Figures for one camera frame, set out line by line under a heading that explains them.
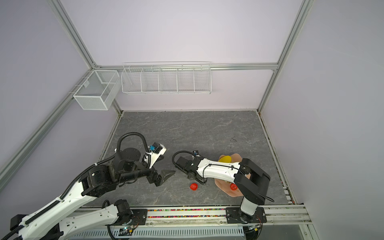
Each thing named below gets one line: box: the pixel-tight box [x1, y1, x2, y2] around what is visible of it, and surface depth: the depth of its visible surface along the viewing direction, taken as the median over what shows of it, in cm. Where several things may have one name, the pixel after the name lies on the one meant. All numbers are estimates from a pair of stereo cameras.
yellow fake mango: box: [218, 155, 232, 163], surface depth 88 cm
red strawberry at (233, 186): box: [230, 183, 238, 191], surface depth 81 cm
